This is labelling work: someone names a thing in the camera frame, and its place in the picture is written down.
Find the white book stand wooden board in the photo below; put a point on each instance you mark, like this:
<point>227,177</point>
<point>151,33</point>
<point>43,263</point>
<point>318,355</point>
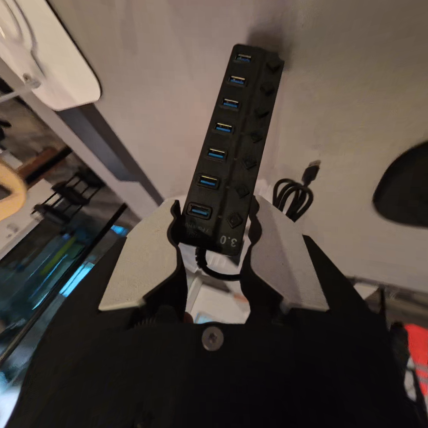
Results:
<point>67,77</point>

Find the black seven-port usb hub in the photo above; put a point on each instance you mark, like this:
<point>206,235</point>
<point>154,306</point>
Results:
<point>234,133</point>

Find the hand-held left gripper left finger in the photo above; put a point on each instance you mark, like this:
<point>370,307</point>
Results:
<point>140,267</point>

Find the orange red cloth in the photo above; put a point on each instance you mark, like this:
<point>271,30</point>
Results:
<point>418,351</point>

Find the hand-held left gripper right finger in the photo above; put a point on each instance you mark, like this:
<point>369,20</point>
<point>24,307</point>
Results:
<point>287,267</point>

